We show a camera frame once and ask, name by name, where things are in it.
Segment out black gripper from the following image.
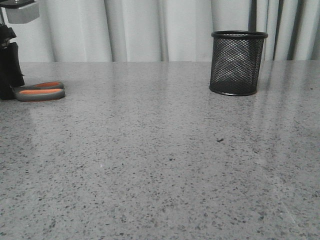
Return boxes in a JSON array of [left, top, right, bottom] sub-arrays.
[[0, 23, 25, 100]]

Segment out grey orange handled scissors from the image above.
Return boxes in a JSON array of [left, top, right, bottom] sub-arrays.
[[13, 81, 66, 102]]

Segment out black mesh pen bucket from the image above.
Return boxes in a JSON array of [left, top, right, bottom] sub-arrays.
[[209, 30, 268, 96]]

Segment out grey pleated curtain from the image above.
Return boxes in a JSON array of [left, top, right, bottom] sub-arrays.
[[13, 0, 320, 62]]

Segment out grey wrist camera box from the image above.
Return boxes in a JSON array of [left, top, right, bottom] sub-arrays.
[[5, 1, 40, 24]]

